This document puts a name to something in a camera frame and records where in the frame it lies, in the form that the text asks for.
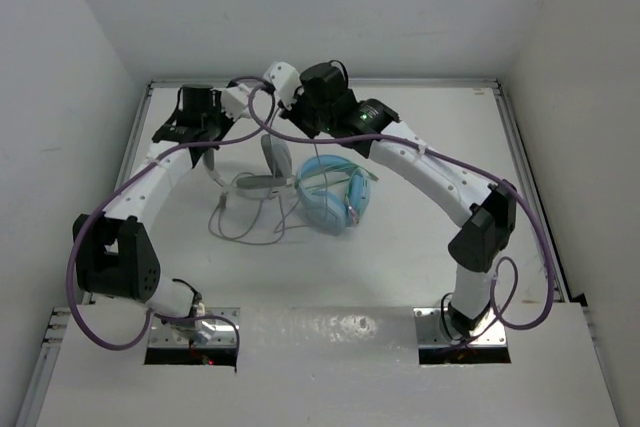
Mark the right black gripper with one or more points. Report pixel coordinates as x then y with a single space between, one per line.
293 113

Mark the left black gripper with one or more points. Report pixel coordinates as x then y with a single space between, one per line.
226 119

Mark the white grey headphones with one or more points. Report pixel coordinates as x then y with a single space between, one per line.
261 187

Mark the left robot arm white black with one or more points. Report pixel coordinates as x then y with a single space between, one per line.
116 257

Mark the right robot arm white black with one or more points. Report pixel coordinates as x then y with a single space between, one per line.
484 212

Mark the light blue headphones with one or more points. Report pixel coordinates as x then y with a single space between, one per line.
334 192

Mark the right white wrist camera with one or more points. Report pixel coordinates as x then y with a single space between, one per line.
285 80

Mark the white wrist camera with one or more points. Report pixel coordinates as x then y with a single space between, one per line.
234 102
285 80

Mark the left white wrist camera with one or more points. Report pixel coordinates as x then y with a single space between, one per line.
234 102

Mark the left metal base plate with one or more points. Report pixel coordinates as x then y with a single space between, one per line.
218 331

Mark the metal base plate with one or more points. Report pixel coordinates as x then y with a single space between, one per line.
218 331
435 332

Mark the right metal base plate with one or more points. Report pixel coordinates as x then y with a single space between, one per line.
435 332

